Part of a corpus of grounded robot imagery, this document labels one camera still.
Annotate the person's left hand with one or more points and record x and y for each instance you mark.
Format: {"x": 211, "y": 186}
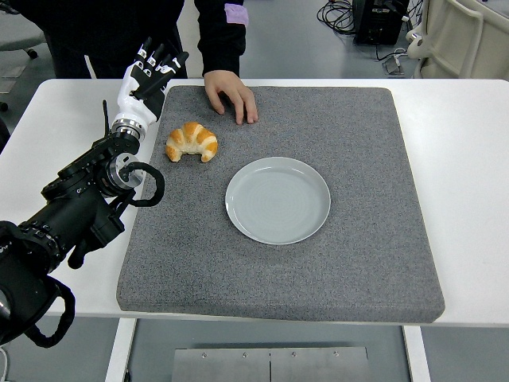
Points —
{"x": 228, "y": 89}

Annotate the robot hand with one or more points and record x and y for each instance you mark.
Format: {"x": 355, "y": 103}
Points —
{"x": 133, "y": 101}

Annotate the golden croissant bread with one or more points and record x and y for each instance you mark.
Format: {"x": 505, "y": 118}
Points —
{"x": 199, "y": 137}

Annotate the person's left forearm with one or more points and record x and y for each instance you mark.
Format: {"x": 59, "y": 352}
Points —
{"x": 218, "y": 44}

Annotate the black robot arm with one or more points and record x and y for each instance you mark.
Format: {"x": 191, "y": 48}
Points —
{"x": 79, "y": 207}

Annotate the grey round plate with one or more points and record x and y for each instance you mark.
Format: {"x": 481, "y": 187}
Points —
{"x": 278, "y": 201}

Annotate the grey metal plate with screws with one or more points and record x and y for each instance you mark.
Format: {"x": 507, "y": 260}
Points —
{"x": 270, "y": 366}

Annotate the person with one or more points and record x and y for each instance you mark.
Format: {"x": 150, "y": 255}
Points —
{"x": 119, "y": 24}

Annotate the grey office chair base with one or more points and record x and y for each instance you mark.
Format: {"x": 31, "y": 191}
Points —
{"x": 20, "y": 37}

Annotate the black chair part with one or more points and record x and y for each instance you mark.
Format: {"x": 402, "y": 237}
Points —
{"x": 3, "y": 135}

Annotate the black equipment box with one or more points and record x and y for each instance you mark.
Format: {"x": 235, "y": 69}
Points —
{"x": 378, "y": 24}

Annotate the grey foot pedal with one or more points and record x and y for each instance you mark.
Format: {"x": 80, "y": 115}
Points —
{"x": 393, "y": 65}

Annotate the grey felt mat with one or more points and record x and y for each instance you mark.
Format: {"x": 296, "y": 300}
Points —
{"x": 278, "y": 278}

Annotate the cream plastic cart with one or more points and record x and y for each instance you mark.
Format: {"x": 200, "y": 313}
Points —
{"x": 469, "y": 40}

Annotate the white table leg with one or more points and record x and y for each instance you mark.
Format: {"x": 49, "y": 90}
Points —
{"x": 415, "y": 354}
{"x": 119, "y": 350}

